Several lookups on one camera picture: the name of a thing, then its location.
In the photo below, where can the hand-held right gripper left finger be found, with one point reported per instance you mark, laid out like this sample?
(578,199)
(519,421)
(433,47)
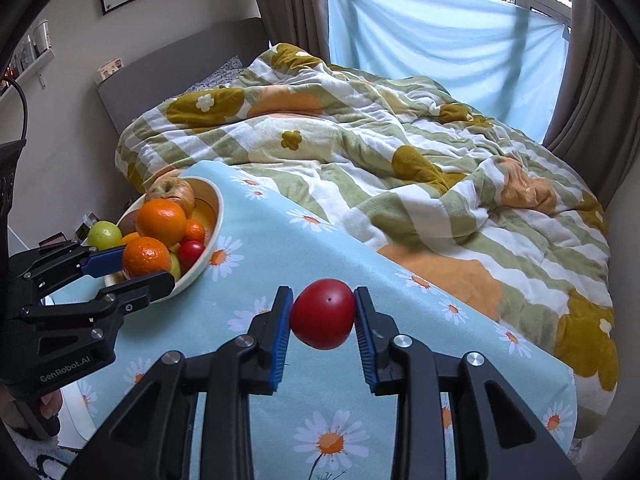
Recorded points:
(282,340)

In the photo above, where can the green striped flower blanket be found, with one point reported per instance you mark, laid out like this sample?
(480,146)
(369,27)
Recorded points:
(400,185)

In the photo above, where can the deep orange orange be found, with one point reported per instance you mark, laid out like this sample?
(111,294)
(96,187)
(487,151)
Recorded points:
(145,257)

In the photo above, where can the small green fruit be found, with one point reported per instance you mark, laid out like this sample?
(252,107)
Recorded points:
(104,234)

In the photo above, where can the brown kiwi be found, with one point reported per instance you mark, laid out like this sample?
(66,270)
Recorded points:
(129,221)

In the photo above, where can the light blue window sheet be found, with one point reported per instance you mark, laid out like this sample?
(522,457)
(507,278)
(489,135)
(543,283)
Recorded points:
(425,40)

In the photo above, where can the large light orange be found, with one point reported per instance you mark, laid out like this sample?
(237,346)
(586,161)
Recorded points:
(161,222)

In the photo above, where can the person's left hand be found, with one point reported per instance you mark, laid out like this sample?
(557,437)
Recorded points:
(50,404)

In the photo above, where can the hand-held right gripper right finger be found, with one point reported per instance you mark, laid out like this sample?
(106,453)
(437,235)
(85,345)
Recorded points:
(364,345)

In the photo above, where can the small tangerine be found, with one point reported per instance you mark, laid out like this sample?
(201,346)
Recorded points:
(130,238)
(195,232)

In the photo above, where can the grey bed headboard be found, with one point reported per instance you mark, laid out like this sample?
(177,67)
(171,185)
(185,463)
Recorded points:
(190,60)

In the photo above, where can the small white box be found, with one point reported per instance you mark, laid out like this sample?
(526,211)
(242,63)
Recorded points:
(110,69)

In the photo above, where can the daisy print tablecloth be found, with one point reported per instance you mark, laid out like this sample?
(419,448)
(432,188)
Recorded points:
(310,260)

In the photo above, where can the red cherry tomato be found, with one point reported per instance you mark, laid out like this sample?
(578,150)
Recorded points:
(322,312)
(191,254)

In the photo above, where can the small dark box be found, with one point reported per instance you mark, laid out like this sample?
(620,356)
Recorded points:
(86,226)

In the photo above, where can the brown curtain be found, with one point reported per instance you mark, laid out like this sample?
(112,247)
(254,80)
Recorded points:
(290,5)
(595,100)

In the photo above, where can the clear jar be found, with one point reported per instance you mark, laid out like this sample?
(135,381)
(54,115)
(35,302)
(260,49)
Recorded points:
(42,35)

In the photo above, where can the large green apple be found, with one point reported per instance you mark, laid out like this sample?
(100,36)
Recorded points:
(175,266)

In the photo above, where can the cream oval bowl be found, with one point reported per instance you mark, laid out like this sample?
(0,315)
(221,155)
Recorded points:
(202,267)

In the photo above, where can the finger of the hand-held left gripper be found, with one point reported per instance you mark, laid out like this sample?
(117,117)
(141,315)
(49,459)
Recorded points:
(102,262)
(145,287)

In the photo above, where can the patterned floor rug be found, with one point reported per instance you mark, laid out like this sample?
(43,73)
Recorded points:
(35,460)

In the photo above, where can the red-yellow apple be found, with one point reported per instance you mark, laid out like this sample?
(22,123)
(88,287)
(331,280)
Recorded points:
(167,190)

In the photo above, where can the grey patterned pillow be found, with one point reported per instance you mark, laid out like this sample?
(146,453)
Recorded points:
(225,74)

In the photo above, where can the white wall shelf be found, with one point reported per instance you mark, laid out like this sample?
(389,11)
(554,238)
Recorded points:
(39,60)

